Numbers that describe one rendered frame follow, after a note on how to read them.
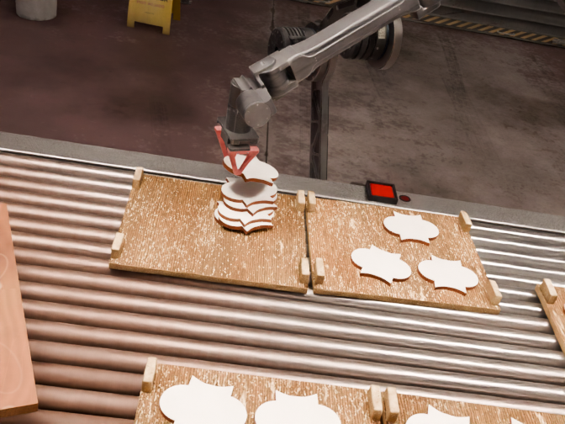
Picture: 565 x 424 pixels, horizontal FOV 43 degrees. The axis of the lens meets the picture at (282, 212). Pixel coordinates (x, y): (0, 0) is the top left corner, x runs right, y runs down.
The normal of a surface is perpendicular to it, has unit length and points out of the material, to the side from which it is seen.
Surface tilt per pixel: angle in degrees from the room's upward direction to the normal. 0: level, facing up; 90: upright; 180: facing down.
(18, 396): 0
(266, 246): 0
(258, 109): 90
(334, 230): 0
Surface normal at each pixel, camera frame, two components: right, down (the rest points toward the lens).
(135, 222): 0.18, -0.82
